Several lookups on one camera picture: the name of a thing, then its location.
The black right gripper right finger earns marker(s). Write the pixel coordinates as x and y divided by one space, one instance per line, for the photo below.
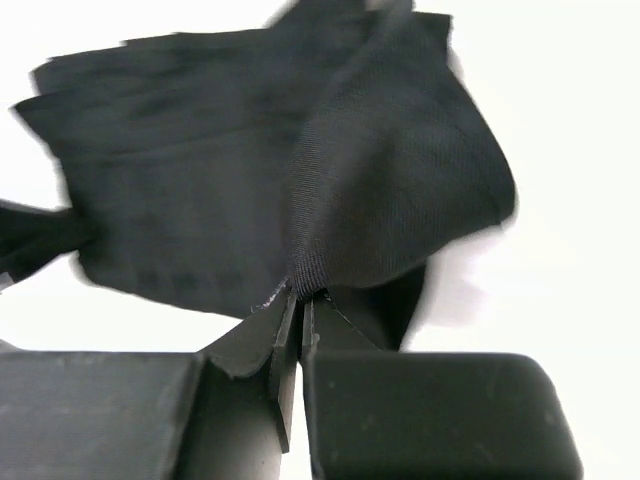
376 414

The black pleated skirt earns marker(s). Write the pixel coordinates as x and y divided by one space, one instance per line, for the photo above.
332 152

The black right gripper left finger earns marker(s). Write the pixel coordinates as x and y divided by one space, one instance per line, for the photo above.
223 412

